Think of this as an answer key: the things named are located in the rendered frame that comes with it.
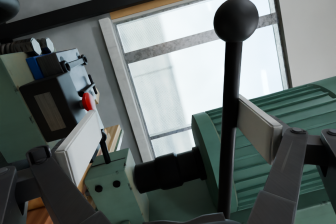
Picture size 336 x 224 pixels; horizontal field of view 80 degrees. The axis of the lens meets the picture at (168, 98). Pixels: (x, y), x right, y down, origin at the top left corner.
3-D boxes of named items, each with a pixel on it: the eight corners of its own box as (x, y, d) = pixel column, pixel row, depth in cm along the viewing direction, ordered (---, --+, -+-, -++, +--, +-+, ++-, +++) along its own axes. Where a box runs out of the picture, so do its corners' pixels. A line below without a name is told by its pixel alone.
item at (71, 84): (55, 52, 36) (85, 44, 35) (79, 108, 39) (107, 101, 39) (3, 63, 23) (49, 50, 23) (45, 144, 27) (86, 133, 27)
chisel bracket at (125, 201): (86, 157, 39) (129, 146, 39) (111, 211, 43) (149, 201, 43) (72, 185, 32) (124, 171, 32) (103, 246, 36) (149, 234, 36)
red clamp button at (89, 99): (84, 91, 30) (91, 89, 30) (92, 109, 31) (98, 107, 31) (77, 97, 27) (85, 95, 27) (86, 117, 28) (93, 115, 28)
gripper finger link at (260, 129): (272, 126, 13) (284, 125, 13) (233, 94, 19) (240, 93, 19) (269, 166, 14) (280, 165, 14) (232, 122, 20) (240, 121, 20)
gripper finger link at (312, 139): (299, 149, 11) (351, 144, 11) (257, 115, 16) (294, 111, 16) (296, 171, 12) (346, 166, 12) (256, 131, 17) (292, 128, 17)
